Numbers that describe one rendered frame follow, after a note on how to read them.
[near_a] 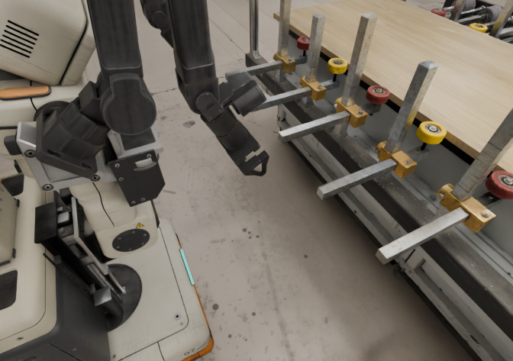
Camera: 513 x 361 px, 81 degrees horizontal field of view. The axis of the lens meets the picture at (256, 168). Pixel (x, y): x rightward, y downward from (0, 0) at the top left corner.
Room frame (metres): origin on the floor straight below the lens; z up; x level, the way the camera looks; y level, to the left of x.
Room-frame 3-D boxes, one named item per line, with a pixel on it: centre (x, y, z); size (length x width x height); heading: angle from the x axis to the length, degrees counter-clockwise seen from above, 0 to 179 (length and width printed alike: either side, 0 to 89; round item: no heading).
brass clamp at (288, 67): (1.41, -0.14, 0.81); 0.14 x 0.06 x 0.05; 26
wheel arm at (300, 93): (1.13, -0.17, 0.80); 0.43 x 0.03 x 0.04; 116
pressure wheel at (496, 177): (0.54, -0.68, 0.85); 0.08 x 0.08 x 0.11
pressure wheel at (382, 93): (0.99, -0.46, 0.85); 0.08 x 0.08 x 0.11
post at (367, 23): (0.98, -0.35, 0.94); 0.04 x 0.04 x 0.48; 26
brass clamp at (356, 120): (0.96, -0.36, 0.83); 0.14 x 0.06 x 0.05; 26
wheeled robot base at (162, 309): (0.47, 0.61, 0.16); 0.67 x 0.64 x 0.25; 116
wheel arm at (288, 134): (0.90, -0.28, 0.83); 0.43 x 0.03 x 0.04; 116
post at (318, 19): (1.20, -0.24, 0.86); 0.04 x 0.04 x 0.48; 26
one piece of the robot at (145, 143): (0.60, 0.34, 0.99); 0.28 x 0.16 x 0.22; 26
